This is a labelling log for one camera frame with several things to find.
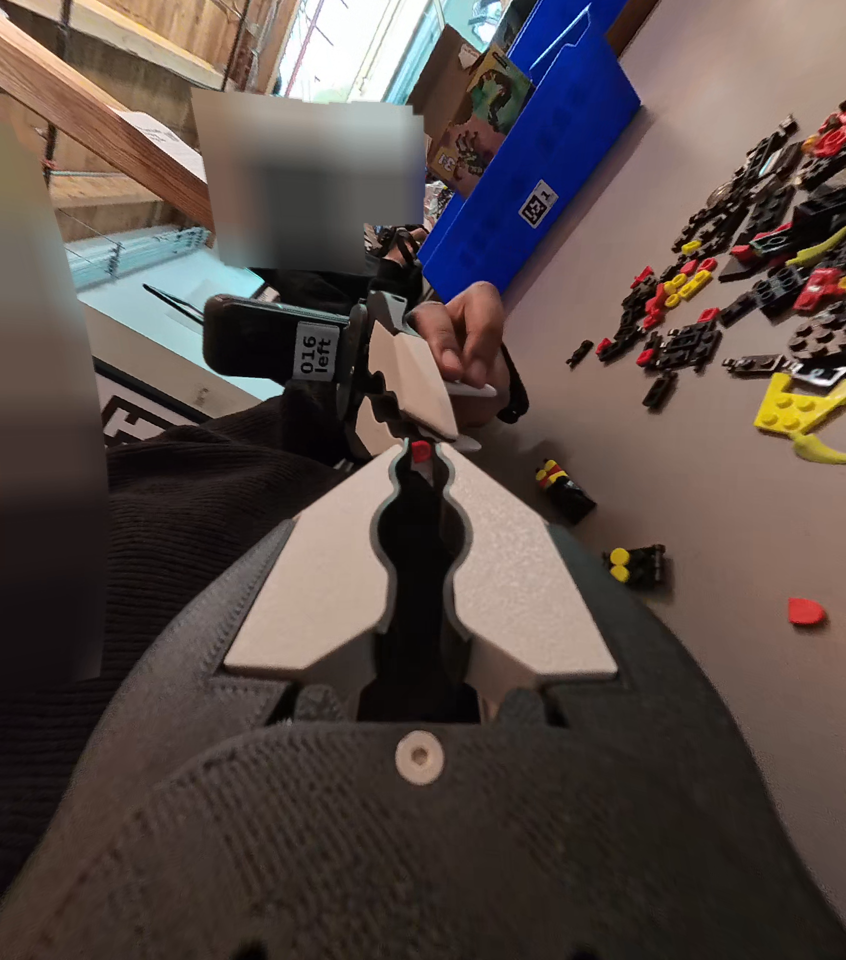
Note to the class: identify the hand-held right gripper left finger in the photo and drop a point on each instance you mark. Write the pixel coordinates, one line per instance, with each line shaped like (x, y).
(310, 592)

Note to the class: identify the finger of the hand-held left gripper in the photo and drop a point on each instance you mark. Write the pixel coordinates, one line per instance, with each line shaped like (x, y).
(372, 436)
(415, 375)

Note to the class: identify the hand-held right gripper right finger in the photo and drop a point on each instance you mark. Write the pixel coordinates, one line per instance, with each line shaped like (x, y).
(535, 600)

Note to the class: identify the small red lego tile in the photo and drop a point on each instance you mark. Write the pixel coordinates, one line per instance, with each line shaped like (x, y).
(805, 611)
(420, 451)

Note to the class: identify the black lego clip assembly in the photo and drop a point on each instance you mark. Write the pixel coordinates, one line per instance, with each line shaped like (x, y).
(640, 566)

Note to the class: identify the person's left forearm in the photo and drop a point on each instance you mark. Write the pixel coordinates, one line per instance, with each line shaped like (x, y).
(280, 427)

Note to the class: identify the red yellow black lego stack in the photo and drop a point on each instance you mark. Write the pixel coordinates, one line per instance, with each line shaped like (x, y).
(569, 495)

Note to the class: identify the colourful lego box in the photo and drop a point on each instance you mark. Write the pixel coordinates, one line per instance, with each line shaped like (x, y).
(483, 112)

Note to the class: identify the lime lego claw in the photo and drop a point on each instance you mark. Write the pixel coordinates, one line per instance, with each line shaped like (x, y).
(820, 450)

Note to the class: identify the yellow wedge lego plate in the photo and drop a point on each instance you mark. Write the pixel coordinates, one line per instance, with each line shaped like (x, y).
(798, 409)

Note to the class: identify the black round lego plate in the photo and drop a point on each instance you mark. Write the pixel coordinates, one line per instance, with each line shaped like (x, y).
(843, 330)

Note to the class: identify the pile of lego pieces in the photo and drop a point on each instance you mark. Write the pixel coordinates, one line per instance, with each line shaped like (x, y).
(828, 202)

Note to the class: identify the person's left hand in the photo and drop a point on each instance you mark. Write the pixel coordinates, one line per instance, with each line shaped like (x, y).
(468, 322)

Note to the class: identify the framed marker sign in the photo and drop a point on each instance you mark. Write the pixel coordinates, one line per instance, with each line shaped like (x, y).
(127, 416)

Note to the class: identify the brown cardboard box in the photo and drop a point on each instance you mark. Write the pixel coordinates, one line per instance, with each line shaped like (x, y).
(438, 82)

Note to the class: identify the blue plastic bin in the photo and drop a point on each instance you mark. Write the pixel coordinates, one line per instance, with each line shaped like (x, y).
(580, 127)

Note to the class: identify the wooden beam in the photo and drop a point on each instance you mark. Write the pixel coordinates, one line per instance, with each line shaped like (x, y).
(55, 97)

